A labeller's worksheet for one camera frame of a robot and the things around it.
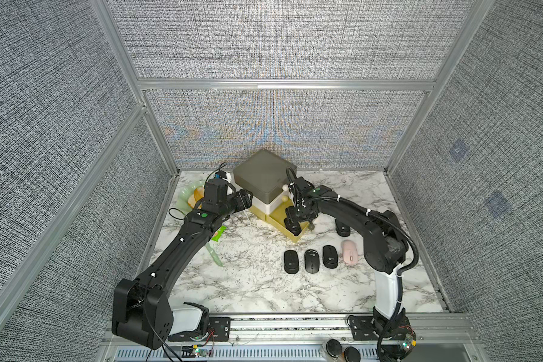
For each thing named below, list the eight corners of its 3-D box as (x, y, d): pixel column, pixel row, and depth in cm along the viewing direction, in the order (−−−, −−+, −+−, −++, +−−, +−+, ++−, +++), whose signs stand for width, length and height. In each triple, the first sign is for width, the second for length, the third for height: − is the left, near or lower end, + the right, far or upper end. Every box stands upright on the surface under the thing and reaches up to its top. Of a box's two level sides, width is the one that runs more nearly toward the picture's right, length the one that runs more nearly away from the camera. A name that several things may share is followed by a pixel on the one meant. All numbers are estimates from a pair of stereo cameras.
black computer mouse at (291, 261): (284, 273, 87) (284, 271, 85) (283, 252, 92) (283, 249, 91) (299, 273, 87) (299, 271, 85) (297, 252, 92) (297, 250, 91)
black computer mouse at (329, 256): (324, 268, 88) (325, 266, 86) (321, 248, 94) (322, 245, 92) (338, 268, 88) (339, 266, 86) (334, 248, 94) (335, 245, 92)
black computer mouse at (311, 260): (305, 273, 87) (306, 271, 85) (303, 251, 93) (303, 249, 91) (320, 273, 87) (321, 271, 85) (317, 251, 93) (318, 249, 91)
